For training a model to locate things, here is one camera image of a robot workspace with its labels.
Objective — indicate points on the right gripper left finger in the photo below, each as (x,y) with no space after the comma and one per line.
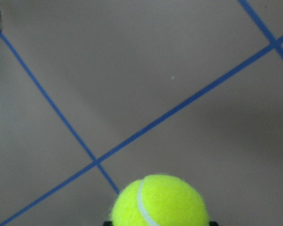
(107,223)

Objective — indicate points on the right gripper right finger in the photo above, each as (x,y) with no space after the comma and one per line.
(213,223)

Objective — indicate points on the Roland Garros tennis ball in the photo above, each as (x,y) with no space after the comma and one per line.
(159,200)

